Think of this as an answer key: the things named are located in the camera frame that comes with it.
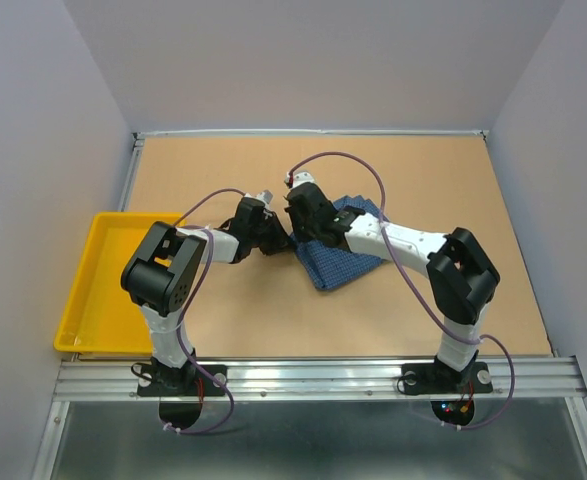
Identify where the blue checked long sleeve shirt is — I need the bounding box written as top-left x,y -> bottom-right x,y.
292,194 -> 392,292

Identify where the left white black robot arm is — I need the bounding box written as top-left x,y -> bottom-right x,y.
121,190 -> 294,397

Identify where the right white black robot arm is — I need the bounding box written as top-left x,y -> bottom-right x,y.
285,180 -> 500,390

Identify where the yellow plastic tray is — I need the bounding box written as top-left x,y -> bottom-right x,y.
54,212 -> 179,356

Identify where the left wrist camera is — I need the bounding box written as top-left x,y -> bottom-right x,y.
256,190 -> 273,205

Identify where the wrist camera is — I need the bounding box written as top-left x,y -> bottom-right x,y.
256,190 -> 273,205
285,170 -> 316,189

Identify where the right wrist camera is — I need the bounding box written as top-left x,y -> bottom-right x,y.
285,170 -> 316,189

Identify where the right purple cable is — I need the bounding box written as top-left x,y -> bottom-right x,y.
283,152 -> 515,432

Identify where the aluminium mounting rail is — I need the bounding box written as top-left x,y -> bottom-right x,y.
53,356 -> 587,402

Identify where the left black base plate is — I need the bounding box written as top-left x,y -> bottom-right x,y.
130,362 -> 225,398

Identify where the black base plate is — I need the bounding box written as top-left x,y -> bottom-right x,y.
396,361 -> 493,396
130,362 -> 225,398

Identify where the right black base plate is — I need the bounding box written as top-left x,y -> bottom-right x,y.
396,361 -> 493,396

